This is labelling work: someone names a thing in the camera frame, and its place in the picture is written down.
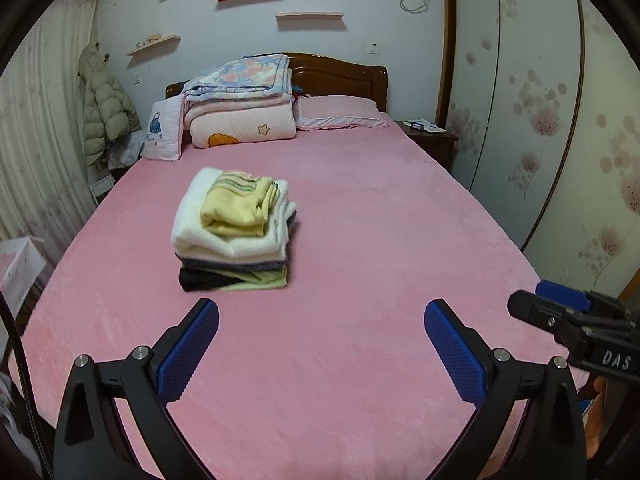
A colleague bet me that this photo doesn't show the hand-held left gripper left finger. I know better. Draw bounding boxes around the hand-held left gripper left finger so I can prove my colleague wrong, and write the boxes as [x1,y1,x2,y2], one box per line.
[52,298,220,480]

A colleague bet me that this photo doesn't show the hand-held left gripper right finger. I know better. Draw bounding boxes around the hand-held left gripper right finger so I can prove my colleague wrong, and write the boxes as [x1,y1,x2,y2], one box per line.
[424,299,587,480]

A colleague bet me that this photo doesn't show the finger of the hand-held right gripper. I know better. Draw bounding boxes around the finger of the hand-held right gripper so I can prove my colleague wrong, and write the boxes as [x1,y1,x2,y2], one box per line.
[507,290,593,345]
[535,281,628,320]

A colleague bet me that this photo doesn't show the yellow sweater with striped cuffs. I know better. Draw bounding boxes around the yellow sweater with striped cuffs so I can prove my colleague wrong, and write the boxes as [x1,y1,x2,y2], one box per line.
[200,171,281,238]

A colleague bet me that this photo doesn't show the person's orange clothing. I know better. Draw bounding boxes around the person's orange clothing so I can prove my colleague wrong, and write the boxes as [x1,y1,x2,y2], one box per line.
[580,375,610,461]

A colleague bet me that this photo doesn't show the black folded garment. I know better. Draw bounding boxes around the black folded garment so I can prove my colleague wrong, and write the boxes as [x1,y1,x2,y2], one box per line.
[179,266,241,292]

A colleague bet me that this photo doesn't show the grey folded garment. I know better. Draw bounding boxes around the grey folded garment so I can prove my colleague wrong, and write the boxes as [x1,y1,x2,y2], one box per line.
[175,210,298,273]

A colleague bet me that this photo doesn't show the light green folded garment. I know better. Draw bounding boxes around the light green folded garment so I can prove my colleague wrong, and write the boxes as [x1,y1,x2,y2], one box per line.
[210,266,289,292]

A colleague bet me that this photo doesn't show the white fluffy folded garment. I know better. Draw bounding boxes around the white fluffy folded garment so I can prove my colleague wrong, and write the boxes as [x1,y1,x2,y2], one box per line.
[171,167,297,263]

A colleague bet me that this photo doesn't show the white box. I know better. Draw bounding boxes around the white box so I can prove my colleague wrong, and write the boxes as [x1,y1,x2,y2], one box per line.
[0,236,48,318]

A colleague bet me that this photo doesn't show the wooden nightstand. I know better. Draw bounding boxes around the wooden nightstand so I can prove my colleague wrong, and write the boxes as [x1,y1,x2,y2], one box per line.
[395,120,460,173]

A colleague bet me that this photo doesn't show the white plastic bag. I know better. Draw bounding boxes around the white plastic bag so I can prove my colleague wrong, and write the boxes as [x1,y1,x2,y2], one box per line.
[107,132,147,171]

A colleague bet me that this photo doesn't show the items on nightstand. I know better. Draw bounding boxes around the items on nightstand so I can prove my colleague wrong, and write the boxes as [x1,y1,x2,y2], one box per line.
[402,118,446,134]

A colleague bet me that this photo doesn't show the white cushion with blue print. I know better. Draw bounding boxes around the white cushion with blue print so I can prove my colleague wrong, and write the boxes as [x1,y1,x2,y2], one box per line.
[140,96,185,162]

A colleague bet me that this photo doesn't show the pink folded quilt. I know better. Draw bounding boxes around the pink folded quilt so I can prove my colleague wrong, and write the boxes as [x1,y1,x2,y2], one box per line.
[184,97,297,149]

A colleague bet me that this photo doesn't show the floral wardrobe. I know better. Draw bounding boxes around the floral wardrobe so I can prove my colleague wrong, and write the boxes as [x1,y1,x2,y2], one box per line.
[435,0,640,311]

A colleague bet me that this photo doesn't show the beige puffer jacket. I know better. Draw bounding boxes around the beige puffer jacket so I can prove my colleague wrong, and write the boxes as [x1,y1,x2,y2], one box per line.
[77,42,142,168]

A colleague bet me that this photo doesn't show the floral curtain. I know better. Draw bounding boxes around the floral curtain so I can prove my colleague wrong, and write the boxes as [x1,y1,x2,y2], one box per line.
[0,0,108,241]

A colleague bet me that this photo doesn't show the pink pillow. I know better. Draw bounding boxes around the pink pillow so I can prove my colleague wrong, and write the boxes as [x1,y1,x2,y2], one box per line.
[294,95,390,132]

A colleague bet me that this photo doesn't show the floral folded quilt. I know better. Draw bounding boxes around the floral folded quilt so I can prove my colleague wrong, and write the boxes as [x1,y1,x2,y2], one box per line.
[181,53,293,107]

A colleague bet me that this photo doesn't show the wooden headboard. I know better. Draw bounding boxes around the wooden headboard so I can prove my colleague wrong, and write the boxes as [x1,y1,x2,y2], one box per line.
[165,52,389,113]

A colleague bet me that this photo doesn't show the black cable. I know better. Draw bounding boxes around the black cable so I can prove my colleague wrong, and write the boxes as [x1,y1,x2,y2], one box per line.
[0,290,51,480]

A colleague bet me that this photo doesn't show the beige wall shelf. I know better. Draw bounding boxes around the beige wall shelf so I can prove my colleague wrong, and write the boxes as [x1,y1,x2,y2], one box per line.
[275,10,345,22]
[126,34,181,56]

